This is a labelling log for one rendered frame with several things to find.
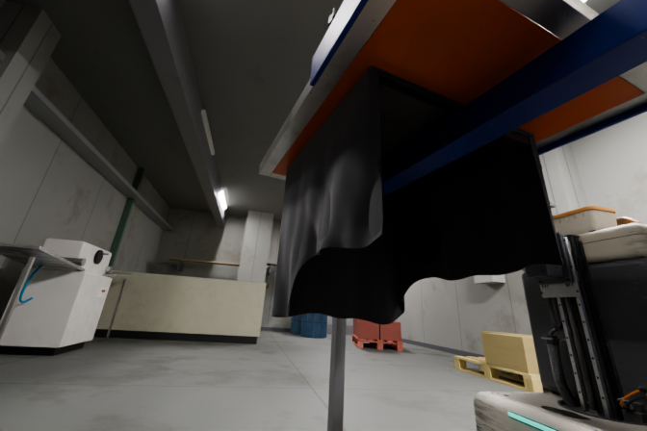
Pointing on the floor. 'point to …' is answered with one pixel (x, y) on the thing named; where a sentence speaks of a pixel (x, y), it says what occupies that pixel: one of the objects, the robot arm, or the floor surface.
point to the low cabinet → (183, 309)
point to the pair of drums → (309, 325)
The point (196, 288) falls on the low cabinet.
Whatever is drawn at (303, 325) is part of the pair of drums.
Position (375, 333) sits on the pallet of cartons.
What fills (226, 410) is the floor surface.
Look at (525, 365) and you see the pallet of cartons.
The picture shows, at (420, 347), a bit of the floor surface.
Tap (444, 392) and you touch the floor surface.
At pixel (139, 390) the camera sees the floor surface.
